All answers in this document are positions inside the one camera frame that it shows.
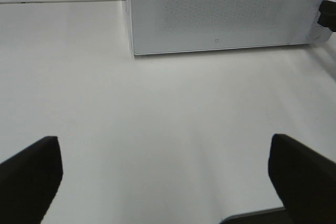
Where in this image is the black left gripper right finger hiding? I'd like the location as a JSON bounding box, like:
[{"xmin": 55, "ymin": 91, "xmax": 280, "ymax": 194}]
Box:
[{"xmin": 268, "ymin": 134, "xmax": 335, "ymax": 223}]

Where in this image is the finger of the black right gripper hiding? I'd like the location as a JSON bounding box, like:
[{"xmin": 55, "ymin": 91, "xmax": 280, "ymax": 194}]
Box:
[{"xmin": 317, "ymin": 1, "xmax": 336, "ymax": 29}]

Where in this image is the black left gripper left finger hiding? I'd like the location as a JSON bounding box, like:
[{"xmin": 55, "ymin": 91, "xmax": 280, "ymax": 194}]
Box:
[{"xmin": 1, "ymin": 136, "xmax": 63, "ymax": 223}]

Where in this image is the white round door button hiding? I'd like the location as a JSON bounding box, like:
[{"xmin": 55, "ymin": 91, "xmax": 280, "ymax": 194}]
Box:
[{"xmin": 306, "ymin": 26, "xmax": 324, "ymax": 42}]

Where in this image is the white microwave oven body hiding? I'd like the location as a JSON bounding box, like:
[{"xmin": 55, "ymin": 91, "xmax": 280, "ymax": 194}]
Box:
[{"xmin": 123, "ymin": 0, "xmax": 336, "ymax": 57}]

